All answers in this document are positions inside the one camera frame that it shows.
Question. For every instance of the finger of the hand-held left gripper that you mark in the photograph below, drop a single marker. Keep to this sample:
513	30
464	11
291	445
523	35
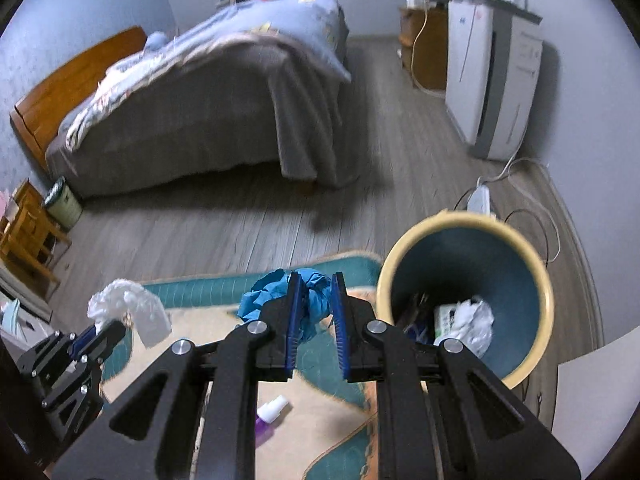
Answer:
82	342
107	337

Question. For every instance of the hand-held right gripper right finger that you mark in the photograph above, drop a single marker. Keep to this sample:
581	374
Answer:
339	320

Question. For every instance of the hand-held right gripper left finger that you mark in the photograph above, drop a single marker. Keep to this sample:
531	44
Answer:
295	310

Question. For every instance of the blue paper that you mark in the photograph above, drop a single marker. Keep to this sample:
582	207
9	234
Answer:
260	300

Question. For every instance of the white tissue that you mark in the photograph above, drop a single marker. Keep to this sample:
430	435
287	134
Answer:
135	305

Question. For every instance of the yellow teal waste bin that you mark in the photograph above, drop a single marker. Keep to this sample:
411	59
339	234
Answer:
475	265

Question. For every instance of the dark wrapper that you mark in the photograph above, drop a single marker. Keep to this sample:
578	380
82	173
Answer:
415	315

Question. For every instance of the teal orange patterned rug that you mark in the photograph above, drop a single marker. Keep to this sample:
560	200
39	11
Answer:
320	410

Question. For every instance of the white green packet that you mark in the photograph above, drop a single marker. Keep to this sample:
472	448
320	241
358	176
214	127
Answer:
444	317

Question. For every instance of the purple spray bottle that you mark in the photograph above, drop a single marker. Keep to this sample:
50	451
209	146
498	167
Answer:
270	417

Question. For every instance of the wooden stool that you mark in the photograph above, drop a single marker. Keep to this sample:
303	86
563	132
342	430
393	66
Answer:
30	240

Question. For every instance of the crumpled white paper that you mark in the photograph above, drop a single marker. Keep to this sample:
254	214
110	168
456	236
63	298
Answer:
472	325

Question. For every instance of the small green lidded bin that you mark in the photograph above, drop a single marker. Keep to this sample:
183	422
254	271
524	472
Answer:
62	207

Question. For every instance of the white power strip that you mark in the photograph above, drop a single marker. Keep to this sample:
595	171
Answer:
481	200

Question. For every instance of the bed with grey cover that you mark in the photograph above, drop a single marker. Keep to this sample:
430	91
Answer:
200	125

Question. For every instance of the wooden headboard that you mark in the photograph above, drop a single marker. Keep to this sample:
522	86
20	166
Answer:
65	85

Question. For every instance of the white air purifier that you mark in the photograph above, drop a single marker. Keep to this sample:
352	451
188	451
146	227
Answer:
480	75

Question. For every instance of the wooden cabinet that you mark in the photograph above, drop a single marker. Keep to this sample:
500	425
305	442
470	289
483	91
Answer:
430	50

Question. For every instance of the light blue printed blanket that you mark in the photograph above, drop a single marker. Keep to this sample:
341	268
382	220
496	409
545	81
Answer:
280	20

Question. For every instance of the small white box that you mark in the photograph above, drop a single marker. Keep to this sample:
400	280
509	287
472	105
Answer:
417	2

